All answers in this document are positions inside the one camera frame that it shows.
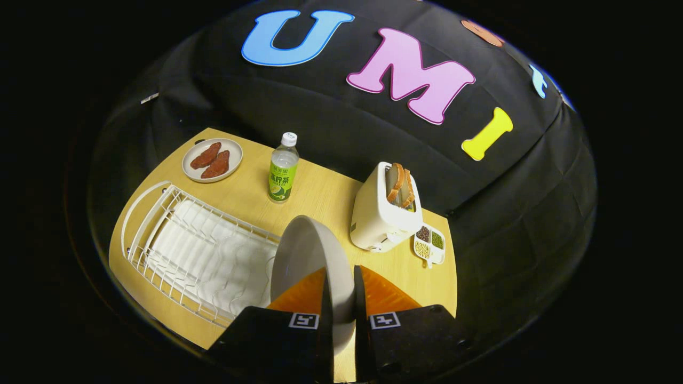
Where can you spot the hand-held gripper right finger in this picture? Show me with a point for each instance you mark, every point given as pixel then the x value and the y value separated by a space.
pixel 360 330

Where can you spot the pile of brown beans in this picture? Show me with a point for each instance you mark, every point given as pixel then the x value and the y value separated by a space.
pixel 423 234

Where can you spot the pile of green beans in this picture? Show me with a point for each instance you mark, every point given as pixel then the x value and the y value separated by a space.
pixel 437 240

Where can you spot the white toaster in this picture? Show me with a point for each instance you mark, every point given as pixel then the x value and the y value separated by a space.
pixel 373 224

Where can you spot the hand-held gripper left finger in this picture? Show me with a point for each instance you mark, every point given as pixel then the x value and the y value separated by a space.
pixel 325 341

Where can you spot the small grey plate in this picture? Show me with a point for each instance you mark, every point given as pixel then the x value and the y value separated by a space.
pixel 232 149

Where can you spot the white round plate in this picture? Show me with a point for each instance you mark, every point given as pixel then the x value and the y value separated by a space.
pixel 304 250

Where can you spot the black backdrop cloth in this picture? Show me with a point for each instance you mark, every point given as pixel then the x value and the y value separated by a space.
pixel 331 117

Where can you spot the reddish brown meat piece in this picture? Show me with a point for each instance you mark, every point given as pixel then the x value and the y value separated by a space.
pixel 205 156
pixel 216 165

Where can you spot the toast bread slice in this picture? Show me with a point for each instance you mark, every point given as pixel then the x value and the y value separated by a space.
pixel 408 189
pixel 395 181

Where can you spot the green label drink bottle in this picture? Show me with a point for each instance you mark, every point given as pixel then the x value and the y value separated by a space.
pixel 283 176

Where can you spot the white drip tray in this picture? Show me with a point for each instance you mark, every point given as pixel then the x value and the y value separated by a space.
pixel 203 250

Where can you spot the pile of yellow beans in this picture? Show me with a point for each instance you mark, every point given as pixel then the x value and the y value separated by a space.
pixel 422 250

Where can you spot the white divided dish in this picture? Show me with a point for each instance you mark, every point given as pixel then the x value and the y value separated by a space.
pixel 437 255

